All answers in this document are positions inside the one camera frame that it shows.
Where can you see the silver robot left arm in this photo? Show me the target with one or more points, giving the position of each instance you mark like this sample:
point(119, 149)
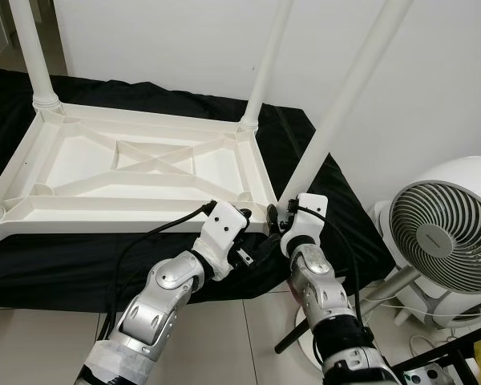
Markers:
point(156, 305)

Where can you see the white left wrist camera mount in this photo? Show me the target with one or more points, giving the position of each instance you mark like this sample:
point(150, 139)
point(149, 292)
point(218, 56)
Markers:
point(224, 224)

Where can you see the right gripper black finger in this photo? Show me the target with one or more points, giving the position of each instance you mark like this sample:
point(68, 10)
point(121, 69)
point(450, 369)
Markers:
point(272, 217)

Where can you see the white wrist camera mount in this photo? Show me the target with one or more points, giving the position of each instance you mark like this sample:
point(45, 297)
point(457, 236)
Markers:
point(309, 208)
point(224, 224)

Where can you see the white pedestal fan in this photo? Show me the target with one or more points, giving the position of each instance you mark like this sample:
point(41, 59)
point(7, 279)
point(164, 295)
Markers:
point(441, 241)

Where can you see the black metal stand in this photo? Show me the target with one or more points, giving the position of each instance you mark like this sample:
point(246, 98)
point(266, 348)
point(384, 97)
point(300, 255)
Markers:
point(457, 353)

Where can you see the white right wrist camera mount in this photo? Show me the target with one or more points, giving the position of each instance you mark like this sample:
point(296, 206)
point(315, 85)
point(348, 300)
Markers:
point(309, 208)

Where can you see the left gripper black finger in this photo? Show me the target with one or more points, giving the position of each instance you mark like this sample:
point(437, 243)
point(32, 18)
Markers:
point(247, 214)

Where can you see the white box with coloured dots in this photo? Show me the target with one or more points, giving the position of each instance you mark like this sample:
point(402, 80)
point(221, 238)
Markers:
point(421, 375)

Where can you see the white plastic table top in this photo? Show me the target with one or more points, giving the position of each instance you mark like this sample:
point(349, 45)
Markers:
point(80, 160)

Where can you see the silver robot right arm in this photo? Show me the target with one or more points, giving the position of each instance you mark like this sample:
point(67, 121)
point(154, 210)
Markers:
point(321, 289)

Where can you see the black tablecloth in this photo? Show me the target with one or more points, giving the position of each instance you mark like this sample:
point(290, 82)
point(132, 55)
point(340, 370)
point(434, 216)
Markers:
point(32, 273)

